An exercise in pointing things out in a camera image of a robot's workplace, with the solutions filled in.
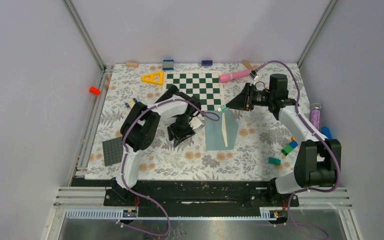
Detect blue grey lego brick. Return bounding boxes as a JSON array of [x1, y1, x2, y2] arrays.
[[161, 59, 175, 71]]

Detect grey lego baseplate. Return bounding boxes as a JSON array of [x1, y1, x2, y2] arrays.
[[102, 137, 123, 167]]

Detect orange red small cylinder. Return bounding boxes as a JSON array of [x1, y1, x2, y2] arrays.
[[88, 86, 101, 96]]

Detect wooden toy car blue wheels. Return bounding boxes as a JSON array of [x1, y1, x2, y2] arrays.
[[124, 98, 138, 109]]

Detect yellow triangle toy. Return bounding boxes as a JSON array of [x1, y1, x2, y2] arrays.
[[141, 71, 164, 86]]

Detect purple glitter microphone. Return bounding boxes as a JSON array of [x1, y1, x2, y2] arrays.
[[309, 101, 322, 130]]

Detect purple lego brick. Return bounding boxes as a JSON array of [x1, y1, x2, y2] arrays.
[[201, 60, 213, 66]]

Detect grey-blue envelope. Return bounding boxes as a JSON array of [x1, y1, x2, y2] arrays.
[[204, 109, 239, 151]]

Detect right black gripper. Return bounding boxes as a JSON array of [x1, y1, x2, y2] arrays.
[[226, 83, 275, 112]]

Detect small green white peg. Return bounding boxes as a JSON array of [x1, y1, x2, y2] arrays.
[[217, 105, 228, 112]]

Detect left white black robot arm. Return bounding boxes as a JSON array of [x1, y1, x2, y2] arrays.
[[115, 92, 202, 206]]

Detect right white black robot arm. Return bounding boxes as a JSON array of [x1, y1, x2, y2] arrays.
[[226, 73, 342, 206]]

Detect black silver microphone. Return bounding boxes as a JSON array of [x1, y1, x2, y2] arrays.
[[155, 85, 179, 103]]

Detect wooden cylinder peg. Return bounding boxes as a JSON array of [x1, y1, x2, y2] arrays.
[[125, 61, 139, 68], [242, 60, 254, 70]]

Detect green white chessboard mat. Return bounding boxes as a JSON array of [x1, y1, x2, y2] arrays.
[[164, 72, 225, 111]]

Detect pink toy microphone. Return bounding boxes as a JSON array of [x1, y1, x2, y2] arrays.
[[218, 69, 252, 83]]

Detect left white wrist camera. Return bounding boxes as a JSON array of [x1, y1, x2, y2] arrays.
[[189, 117, 203, 130]]

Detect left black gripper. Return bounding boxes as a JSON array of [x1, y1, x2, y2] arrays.
[[167, 113, 195, 147]]

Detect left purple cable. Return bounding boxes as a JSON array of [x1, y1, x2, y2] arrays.
[[120, 98, 221, 237]]

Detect left wooden cylinder peg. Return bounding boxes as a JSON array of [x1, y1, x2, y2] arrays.
[[125, 61, 139, 68]]

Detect purple cable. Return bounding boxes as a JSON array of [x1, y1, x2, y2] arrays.
[[120, 98, 221, 237], [256, 60, 341, 240]]

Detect floral patterned table mat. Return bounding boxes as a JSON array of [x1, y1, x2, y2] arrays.
[[85, 63, 299, 181]]

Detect colourful block toy pile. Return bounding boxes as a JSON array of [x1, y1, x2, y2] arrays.
[[320, 126, 333, 139]]

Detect right wooden cylinder peg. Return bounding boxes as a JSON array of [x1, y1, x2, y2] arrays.
[[242, 60, 254, 70]]

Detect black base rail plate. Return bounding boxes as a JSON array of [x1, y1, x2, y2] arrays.
[[70, 177, 304, 218]]

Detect teal small block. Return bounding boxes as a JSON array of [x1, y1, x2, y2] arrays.
[[268, 157, 282, 166]]

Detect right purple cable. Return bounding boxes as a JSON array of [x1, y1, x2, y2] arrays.
[[256, 60, 341, 240]]

